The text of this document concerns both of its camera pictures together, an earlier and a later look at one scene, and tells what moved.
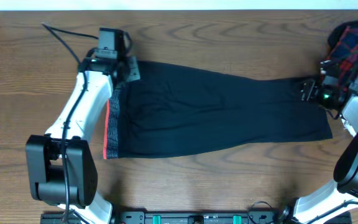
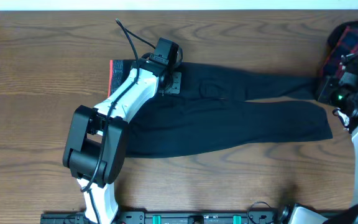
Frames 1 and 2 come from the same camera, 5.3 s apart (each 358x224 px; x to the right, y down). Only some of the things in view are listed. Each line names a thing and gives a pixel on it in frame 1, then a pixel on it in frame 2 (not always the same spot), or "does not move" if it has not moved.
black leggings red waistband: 166,109 does not move
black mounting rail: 169,216 does not move
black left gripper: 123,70 -> 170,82
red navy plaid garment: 354,45 does not move
